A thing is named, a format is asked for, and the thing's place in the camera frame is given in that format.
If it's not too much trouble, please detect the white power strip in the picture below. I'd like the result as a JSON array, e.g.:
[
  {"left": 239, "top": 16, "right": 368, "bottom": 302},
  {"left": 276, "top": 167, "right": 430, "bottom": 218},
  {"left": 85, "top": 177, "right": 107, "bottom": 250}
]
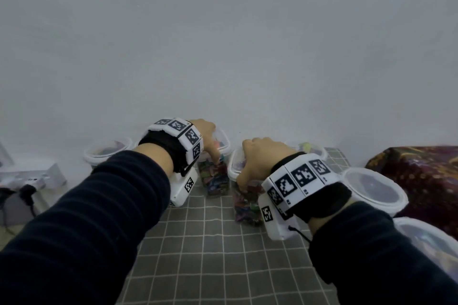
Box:
[{"left": 0, "top": 158, "right": 67, "bottom": 192}]

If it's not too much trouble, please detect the person's left hand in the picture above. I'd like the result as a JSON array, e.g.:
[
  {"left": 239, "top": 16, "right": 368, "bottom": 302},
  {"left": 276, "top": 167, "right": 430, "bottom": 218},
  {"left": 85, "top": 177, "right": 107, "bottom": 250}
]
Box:
[{"left": 189, "top": 118, "right": 221, "bottom": 174}]

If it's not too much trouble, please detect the clear jar of colourful pieces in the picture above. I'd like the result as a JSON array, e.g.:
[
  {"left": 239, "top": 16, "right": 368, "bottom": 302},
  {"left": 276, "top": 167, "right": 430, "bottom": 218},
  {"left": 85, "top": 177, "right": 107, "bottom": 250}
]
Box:
[
  {"left": 83, "top": 136, "right": 134, "bottom": 168},
  {"left": 227, "top": 147, "right": 266, "bottom": 227},
  {"left": 339, "top": 167, "right": 409, "bottom": 218},
  {"left": 393, "top": 217, "right": 458, "bottom": 285},
  {"left": 286, "top": 141, "right": 328, "bottom": 161},
  {"left": 197, "top": 129, "right": 232, "bottom": 198}
]

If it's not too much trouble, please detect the grey grid table mat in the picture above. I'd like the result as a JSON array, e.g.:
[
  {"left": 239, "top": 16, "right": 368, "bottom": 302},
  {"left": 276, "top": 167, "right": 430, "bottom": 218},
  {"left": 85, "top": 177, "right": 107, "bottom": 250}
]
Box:
[{"left": 114, "top": 147, "right": 353, "bottom": 305}]

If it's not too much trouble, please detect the person's right forearm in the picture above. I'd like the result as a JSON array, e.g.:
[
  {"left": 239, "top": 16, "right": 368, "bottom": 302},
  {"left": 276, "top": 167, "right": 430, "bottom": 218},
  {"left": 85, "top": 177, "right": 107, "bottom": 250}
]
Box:
[{"left": 308, "top": 198, "right": 458, "bottom": 305}]

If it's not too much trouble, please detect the black power plug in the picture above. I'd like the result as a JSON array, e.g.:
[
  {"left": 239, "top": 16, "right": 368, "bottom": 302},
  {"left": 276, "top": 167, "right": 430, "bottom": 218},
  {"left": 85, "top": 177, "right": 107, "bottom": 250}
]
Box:
[{"left": 19, "top": 184, "right": 37, "bottom": 217}]

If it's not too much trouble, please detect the dark patterned cloth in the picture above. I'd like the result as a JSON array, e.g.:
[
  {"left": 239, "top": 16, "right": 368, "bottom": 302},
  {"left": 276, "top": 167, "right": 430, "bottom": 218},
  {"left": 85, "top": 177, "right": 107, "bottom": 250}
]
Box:
[{"left": 365, "top": 145, "right": 458, "bottom": 241}]

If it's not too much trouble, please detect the person's left forearm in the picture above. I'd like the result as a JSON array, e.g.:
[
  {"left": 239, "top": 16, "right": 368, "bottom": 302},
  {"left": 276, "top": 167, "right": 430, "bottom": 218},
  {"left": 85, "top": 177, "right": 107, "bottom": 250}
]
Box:
[{"left": 0, "top": 143, "right": 176, "bottom": 305}]

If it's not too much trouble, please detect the person's right hand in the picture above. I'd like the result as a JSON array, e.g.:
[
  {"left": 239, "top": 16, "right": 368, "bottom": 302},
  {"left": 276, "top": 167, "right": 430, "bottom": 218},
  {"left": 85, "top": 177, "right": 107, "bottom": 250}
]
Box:
[{"left": 236, "top": 137, "right": 298, "bottom": 193}]

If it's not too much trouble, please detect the white marker wrist tracker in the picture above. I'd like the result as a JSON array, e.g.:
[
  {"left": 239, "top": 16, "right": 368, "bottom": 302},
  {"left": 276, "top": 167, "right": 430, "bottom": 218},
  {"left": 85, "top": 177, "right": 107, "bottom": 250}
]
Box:
[
  {"left": 258, "top": 152, "right": 353, "bottom": 241},
  {"left": 138, "top": 117, "right": 204, "bottom": 208}
]

